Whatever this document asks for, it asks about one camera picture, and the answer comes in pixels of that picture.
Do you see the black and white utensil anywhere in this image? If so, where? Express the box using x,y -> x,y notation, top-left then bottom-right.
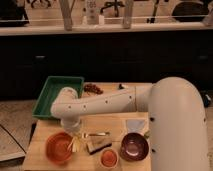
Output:
118,84 -> 129,90

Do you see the red-orange bowl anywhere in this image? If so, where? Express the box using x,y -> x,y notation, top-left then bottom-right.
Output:
45,132 -> 73,165

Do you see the dark purple pan green handle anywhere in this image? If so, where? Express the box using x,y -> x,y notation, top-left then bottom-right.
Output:
120,132 -> 149,162

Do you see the green plastic tray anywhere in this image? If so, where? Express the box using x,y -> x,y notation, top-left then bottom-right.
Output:
32,76 -> 84,120

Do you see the yellow banana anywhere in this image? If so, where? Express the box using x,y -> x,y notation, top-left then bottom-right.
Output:
67,137 -> 80,152

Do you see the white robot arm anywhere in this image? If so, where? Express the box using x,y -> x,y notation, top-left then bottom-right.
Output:
51,77 -> 210,171

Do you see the small white bowl orange inside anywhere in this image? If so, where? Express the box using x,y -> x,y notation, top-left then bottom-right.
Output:
99,148 -> 119,169

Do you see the bunch of red grapes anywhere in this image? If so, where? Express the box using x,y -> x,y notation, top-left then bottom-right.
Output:
84,83 -> 103,95

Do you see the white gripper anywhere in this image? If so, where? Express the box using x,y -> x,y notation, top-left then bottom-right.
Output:
61,119 -> 81,153

